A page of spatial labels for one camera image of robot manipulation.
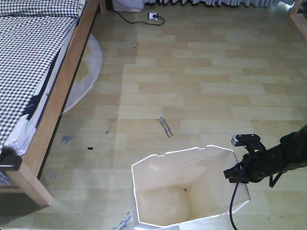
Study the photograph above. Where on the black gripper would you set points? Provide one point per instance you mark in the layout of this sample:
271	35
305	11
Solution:
254	169

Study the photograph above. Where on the white plastic trash bin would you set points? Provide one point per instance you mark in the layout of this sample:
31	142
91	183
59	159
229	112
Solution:
185	186

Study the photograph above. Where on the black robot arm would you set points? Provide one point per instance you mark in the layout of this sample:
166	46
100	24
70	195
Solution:
294	149

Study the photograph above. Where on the wooden desk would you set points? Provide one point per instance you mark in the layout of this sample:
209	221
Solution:
298	20

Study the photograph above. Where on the grey pleated curtain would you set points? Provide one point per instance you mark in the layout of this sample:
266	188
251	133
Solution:
232	3

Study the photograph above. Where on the white floor socket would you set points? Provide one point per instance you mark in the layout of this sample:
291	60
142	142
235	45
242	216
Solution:
153	15

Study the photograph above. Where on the round grey rug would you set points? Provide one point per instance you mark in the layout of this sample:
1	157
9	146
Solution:
87	73

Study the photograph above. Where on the black white checkered bedding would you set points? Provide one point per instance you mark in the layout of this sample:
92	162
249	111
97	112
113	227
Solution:
34	37

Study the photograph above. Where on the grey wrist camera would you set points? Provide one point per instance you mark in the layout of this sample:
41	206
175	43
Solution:
250	141

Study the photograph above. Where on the wooden bed frame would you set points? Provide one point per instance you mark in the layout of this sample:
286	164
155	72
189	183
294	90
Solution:
19	174

